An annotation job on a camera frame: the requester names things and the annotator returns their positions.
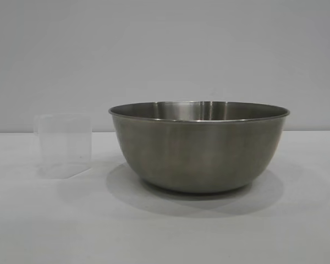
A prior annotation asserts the stainless steel mixing bowl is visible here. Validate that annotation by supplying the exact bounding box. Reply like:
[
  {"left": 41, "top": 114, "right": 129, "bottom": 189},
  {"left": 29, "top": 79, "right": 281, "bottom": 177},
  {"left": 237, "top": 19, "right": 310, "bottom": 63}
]
[{"left": 107, "top": 100, "right": 291, "bottom": 194}]

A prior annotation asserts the clear plastic measuring cup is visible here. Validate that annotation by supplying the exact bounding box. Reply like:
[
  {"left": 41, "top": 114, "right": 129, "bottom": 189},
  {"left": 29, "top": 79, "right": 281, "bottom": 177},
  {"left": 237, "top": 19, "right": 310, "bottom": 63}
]
[{"left": 32, "top": 113, "right": 93, "bottom": 180}]

